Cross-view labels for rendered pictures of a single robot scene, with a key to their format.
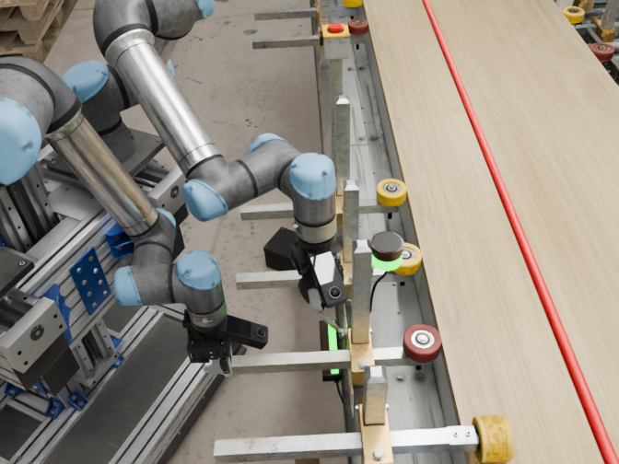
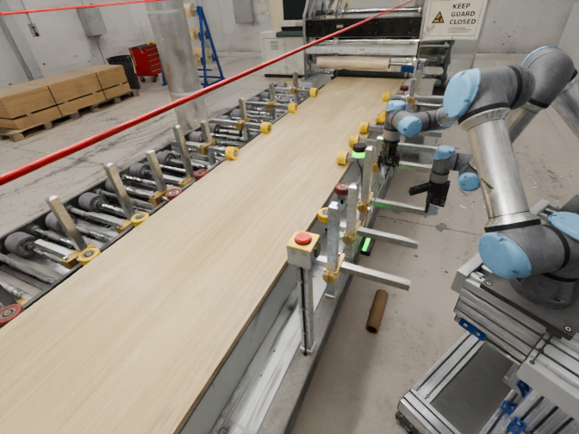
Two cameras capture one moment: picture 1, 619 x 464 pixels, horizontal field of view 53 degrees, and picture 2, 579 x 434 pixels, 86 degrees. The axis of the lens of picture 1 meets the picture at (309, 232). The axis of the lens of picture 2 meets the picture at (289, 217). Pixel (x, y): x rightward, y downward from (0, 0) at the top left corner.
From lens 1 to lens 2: 2.17 m
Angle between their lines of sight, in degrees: 96
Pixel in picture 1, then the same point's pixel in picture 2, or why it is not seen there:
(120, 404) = (493, 373)
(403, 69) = (176, 378)
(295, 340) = (353, 418)
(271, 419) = (385, 365)
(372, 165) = (254, 387)
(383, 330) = not seen: hidden behind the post
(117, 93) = not seen: hidden behind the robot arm
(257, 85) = not seen: outside the picture
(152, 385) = (470, 378)
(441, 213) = (290, 226)
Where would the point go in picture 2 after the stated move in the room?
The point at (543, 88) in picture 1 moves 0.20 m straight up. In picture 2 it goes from (120, 288) to (96, 248)
